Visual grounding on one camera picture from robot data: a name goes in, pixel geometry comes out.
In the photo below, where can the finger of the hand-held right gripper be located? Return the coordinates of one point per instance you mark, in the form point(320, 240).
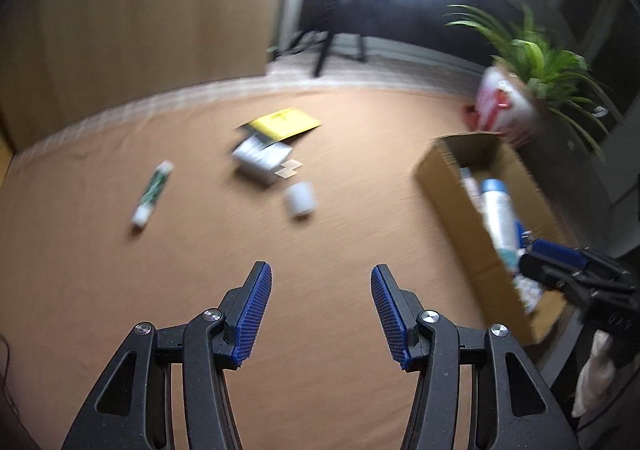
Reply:
point(545, 272)
point(557, 252)

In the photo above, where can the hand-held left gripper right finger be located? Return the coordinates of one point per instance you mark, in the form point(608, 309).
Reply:
point(391, 317)

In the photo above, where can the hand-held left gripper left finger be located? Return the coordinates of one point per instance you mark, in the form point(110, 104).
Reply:
point(252, 312)

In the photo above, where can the white patterned tissue packet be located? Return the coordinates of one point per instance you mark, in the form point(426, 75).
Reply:
point(527, 292)

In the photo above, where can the white blue spray bottle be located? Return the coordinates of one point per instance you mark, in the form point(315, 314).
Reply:
point(500, 212)

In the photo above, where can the cardboard box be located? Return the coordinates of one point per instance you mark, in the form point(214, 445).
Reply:
point(450, 195)

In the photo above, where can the person's right hand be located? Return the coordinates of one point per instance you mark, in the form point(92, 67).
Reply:
point(595, 370)

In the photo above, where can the brown tablecloth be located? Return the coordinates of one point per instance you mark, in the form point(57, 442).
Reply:
point(310, 230)

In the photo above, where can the white round jar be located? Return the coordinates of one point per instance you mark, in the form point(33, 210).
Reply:
point(300, 200)

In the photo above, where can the small brown sachet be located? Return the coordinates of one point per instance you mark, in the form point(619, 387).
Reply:
point(283, 172)
point(293, 165)

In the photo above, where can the small white box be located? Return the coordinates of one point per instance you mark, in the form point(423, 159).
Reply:
point(257, 160)

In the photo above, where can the green and white tube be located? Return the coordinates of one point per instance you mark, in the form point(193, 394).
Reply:
point(152, 192)

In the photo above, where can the potted green plant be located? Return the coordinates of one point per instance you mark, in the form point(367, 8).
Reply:
point(520, 100)

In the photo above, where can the yellow packet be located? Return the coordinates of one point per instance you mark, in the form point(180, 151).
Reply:
point(287, 123)

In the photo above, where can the black tripod stand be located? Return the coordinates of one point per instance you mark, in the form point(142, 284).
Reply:
point(330, 35)

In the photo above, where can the light wooden cabinet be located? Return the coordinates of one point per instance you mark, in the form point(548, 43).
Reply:
point(140, 15)

